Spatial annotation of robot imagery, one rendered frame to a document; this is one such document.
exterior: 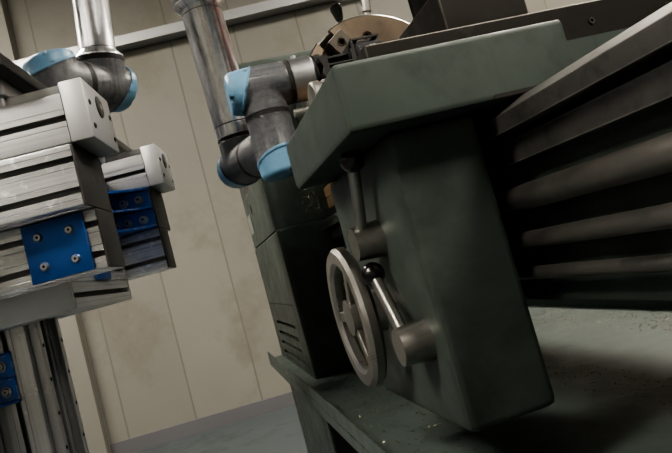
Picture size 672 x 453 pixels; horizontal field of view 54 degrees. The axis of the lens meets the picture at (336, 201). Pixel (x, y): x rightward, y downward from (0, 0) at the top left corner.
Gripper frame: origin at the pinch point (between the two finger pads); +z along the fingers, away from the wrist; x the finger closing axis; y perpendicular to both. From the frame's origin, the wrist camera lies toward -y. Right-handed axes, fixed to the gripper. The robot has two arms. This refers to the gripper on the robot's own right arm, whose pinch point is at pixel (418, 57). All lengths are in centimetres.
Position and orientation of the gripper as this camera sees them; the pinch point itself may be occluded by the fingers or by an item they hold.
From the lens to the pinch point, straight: 123.0
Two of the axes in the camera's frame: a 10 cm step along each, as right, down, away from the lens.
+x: -2.7, -9.6, 0.8
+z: 9.5, -2.5, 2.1
